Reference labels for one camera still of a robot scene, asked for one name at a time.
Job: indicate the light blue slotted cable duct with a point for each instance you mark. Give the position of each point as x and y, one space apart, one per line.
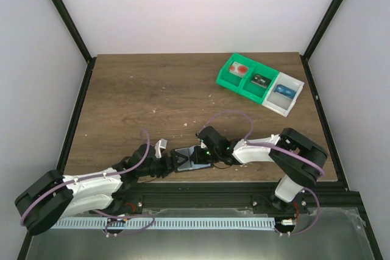
169 223

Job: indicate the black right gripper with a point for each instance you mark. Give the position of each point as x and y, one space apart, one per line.
195 154

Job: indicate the green bin far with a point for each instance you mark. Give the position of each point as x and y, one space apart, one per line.
229 80

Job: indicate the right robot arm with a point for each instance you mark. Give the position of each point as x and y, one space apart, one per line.
300 159

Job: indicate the green bin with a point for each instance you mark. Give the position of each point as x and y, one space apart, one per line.
252 91
229 80

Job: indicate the black right frame post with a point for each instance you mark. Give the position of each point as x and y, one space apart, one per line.
322 27

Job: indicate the black leather card holder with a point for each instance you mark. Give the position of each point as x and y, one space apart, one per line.
192 167

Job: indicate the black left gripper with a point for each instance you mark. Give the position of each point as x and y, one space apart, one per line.
167 164

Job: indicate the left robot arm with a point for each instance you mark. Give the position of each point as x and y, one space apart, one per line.
55 196

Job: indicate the white translucent bin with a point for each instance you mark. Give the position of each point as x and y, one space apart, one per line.
281 104

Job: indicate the red white card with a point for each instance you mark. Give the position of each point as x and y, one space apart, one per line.
238 69

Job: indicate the black left frame post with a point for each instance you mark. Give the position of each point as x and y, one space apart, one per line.
72 29

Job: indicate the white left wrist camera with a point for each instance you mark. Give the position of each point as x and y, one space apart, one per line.
159 147

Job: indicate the green bin middle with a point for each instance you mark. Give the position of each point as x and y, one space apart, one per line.
252 91

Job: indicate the black card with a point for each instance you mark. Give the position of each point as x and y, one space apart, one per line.
261 81

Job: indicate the black frame post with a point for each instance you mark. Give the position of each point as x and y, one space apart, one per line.
72 29
322 27

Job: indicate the black aluminium front rail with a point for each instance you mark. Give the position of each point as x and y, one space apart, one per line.
257 197

